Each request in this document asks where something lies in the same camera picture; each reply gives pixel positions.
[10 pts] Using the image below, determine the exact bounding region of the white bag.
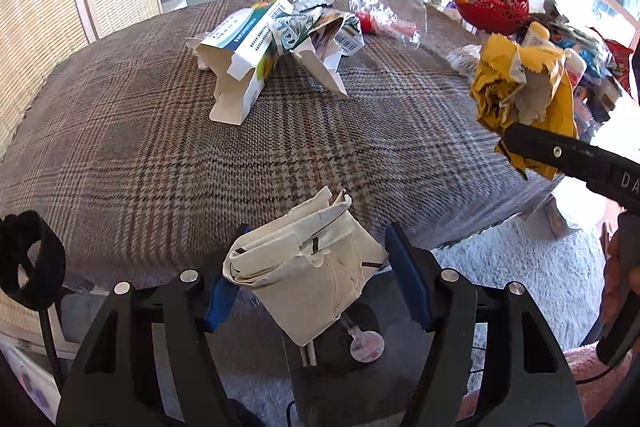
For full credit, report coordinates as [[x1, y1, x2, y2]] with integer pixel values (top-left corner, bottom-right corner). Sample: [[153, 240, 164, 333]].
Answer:
[[520, 194, 583, 240]]

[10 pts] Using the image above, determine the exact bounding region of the black velcro strap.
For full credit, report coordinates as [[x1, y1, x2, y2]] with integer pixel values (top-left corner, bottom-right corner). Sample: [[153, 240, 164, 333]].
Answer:
[[0, 211, 67, 310]]

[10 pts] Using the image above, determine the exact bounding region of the red plastic basket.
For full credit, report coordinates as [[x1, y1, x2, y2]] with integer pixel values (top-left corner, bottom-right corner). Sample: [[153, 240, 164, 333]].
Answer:
[[454, 0, 531, 36]]

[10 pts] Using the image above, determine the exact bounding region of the crumpled clear plastic bag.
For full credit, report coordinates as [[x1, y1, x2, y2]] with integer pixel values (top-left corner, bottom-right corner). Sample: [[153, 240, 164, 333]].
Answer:
[[446, 44, 483, 75]]

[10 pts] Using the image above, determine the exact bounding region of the cream bottle yellow cap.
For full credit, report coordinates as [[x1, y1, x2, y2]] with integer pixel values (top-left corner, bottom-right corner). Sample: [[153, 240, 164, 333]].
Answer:
[[520, 21, 552, 48]]

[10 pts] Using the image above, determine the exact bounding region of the black cable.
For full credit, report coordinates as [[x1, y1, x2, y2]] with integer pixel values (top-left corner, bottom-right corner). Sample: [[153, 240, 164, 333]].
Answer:
[[39, 304, 66, 390]]

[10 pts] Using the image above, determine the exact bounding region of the brown plaid blanket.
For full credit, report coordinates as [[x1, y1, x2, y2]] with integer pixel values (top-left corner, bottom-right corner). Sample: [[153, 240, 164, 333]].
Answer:
[[0, 0, 561, 288]]

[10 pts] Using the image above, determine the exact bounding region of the clear plastic wrapper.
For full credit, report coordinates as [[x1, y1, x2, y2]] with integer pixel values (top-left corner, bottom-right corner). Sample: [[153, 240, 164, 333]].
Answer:
[[348, 0, 428, 50]]

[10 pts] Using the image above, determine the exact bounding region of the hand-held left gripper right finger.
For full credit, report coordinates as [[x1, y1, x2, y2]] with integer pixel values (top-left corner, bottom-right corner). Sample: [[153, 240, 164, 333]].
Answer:
[[384, 222, 587, 427]]

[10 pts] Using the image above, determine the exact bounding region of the pile of snack packets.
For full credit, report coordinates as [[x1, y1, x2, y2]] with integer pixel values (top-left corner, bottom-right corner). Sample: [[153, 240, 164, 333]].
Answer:
[[545, 19, 638, 122]]

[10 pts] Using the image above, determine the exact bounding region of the person's right hand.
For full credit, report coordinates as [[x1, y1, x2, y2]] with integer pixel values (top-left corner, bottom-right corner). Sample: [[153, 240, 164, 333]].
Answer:
[[601, 231, 640, 325]]

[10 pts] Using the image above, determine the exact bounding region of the black trash bin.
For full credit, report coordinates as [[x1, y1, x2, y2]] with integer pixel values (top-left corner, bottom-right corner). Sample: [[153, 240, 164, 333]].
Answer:
[[287, 272, 431, 427]]

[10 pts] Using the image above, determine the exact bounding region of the yellow wrapper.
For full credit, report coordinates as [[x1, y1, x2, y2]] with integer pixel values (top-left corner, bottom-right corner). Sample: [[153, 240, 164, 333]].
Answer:
[[469, 33, 581, 182]]

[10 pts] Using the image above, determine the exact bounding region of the white stool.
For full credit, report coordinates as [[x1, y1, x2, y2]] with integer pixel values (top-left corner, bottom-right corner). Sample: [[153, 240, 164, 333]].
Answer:
[[161, 0, 202, 14]]

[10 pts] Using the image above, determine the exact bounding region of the white bottle red label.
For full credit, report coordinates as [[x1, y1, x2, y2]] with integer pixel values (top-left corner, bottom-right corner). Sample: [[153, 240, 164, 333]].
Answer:
[[562, 48, 587, 90]]

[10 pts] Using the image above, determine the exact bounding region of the round white pink tag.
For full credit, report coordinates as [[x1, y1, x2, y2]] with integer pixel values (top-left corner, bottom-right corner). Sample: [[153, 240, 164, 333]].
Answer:
[[349, 317, 385, 364]]

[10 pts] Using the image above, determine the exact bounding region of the white carton box blue-green print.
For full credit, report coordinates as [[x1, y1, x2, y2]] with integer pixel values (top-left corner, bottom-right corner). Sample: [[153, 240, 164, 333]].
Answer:
[[194, 0, 296, 126]]

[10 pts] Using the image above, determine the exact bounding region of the torn white paper carton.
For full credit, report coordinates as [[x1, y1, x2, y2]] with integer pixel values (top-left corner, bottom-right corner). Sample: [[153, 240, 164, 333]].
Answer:
[[290, 9, 364, 100]]

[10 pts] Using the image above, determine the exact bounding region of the grey shaggy rug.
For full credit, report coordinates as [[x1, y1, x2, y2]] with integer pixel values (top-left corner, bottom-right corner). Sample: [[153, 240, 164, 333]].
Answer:
[[65, 207, 608, 427]]

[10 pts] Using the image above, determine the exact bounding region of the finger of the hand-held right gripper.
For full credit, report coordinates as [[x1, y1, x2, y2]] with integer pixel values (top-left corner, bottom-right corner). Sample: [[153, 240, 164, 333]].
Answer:
[[502, 122, 606, 188]]

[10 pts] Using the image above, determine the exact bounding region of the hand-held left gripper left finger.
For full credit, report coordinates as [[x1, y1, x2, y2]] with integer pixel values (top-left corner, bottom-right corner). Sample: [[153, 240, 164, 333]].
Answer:
[[56, 224, 266, 427]]

